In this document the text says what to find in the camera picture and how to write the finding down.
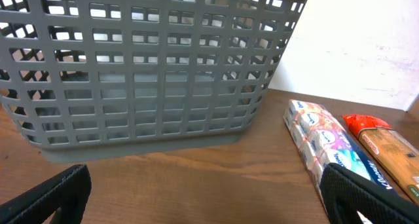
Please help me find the grey plastic lattice basket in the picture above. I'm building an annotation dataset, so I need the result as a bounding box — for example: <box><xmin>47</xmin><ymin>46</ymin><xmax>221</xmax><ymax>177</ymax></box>
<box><xmin>1</xmin><ymin>0</ymin><xmax>308</xmax><ymax>162</ymax></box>

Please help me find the spaghetti packet with red ends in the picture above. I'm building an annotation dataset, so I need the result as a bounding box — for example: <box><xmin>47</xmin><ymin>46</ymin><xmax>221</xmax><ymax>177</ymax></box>
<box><xmin>342</xmin><ymin>114</ymin><xmax>418</xmax><ymax>204</ymax></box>

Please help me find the Kleenex tissue multipack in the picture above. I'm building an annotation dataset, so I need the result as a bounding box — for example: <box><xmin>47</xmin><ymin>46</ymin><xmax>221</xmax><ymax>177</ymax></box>
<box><xmin>283</xmin><ymin>100</ymin><xmax>395</xmax><ymax>194</ymax></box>

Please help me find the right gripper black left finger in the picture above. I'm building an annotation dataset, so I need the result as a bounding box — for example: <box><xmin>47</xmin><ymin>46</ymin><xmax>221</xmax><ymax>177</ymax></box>
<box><xmin>1</xmin><ymin>164</ymin><xmax>92</xmax><ymax>223</ymax></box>

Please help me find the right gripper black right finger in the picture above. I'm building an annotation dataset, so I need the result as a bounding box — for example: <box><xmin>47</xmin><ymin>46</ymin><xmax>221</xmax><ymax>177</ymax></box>
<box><xmin>319</xmin><ymin>163</ymin><xmax>418</xmax><ymax>224</ymax></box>

